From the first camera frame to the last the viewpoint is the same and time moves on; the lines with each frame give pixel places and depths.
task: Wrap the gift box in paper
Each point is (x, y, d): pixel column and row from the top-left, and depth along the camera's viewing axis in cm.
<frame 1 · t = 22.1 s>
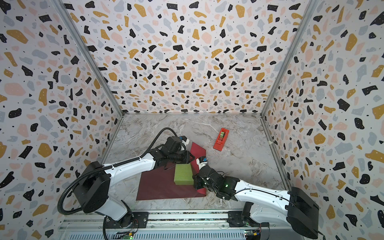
left hand: (195, 156, 82), fingers closed
right hand: (188, 176, 76), fingers closed
green gift box: (183, 175, 84), point 8 cm above the table

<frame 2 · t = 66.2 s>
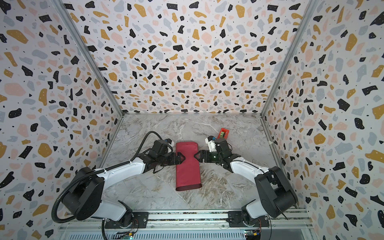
left hand: (180, 157, 86), fingers open
right hand: (196, 153, 86), fingers open
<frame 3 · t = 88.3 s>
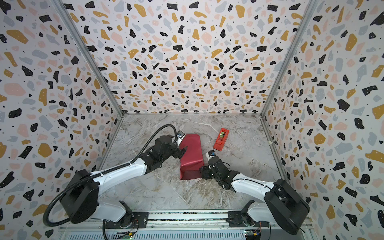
left hand: (181, 139, 83), fingers open
right hand: (201, 166, 86), fingers open
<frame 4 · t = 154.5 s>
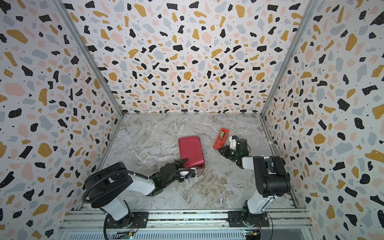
left hand: (187, 159, 87), fingers open
right hand: (216, 146, 94), fingers closed
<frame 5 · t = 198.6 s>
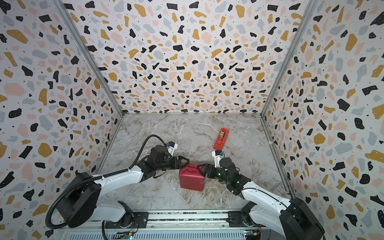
left hand: (186, 160, 82), fingers open
right hand: (199, 166, 80), fingers open
